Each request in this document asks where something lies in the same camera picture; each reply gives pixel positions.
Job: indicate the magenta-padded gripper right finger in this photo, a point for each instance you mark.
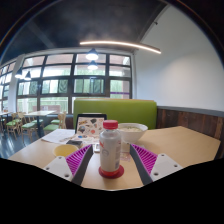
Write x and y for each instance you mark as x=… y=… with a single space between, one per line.
x=161 y=166

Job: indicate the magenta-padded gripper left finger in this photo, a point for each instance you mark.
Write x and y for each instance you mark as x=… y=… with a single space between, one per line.
x=63 y=168

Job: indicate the red-capped clear drink bottle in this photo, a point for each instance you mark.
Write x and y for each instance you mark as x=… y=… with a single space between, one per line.
x=110 y=150

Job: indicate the pale yellow mug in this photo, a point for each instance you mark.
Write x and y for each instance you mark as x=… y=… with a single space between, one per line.
x=64 y=150

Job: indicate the dark flat handheld device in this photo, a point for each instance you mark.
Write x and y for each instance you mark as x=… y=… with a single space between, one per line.
x=74 y=142

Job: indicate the white paper sheets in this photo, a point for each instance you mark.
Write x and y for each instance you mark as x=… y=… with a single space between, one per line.
x=58 y=136

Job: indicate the small white flat device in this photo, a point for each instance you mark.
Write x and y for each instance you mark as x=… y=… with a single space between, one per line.
x=96 y=147

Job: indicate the flat round red coaster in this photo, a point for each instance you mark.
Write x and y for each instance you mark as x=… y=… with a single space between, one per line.
x=120 y=172

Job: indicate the white bowl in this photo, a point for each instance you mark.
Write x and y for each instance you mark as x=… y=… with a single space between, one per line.
x=135 y=131

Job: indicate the sticker-covered black laptop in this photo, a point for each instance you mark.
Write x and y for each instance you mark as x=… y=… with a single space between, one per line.
x=89 y=125

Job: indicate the group of green-seated wooden chairs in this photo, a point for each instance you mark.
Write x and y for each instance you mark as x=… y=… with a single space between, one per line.
x=28 y=125

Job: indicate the light wooden dining table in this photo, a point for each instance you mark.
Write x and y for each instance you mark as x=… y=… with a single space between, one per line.
x=39 y=113

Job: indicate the green upholstered bench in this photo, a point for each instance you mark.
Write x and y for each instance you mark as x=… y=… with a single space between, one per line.
x=133 y=111

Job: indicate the group of pendant lamps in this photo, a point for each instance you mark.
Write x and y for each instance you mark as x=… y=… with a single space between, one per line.
x=92 y=55

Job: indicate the long linear ceiling light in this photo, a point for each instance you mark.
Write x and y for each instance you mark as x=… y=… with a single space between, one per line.
x=120 y=43

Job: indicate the large gridded window wall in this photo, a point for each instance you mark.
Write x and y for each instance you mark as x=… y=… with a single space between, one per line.
x=60 y=86

